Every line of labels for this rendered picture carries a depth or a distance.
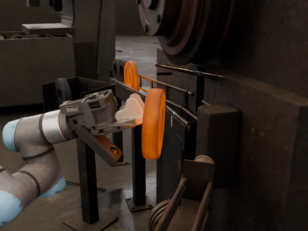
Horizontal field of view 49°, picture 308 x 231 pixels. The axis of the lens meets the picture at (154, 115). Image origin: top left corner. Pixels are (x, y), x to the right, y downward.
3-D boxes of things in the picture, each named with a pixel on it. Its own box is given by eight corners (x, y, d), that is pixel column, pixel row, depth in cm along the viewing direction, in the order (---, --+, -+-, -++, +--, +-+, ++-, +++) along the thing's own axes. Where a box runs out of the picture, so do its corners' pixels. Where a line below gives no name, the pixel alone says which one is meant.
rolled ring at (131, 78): (122, 64, 193) (128, 64, 194) (126, 97, 192) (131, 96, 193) (129, 57, 175) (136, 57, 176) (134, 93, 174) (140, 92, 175)
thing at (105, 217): (85, 201, 192) (76, 76, 169) (120, 218, 177) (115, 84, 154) (56, 219, 177) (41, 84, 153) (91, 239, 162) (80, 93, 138)
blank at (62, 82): (61, 96, 165) (54, 98, 163) (62, 70, 154) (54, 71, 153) (72, 118, 156) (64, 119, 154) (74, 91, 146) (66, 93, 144)
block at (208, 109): (223, 174, 107) (229, 101, 100) (237, 187, 100) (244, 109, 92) (193, 179, 104) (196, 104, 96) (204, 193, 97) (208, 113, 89)
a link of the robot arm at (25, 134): (25, 148, 86) (13, 117, 84) (64, 140, 84) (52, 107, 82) (8, 161, 79) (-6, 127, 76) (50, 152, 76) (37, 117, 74)
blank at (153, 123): (160, 164, 80) (146, 163, 80) (166, 102, 84) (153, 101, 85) (155, 152, 65) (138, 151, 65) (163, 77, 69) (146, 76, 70)
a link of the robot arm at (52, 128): (50, 149, 76) (63, 135, 84) (68, 145, 75) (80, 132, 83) (38, 118, 74) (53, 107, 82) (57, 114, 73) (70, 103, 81)
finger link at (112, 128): (133, 121, 70) (94, 129, 72) (135, 128, 71) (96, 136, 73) (137, 114, 75) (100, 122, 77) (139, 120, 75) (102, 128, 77)
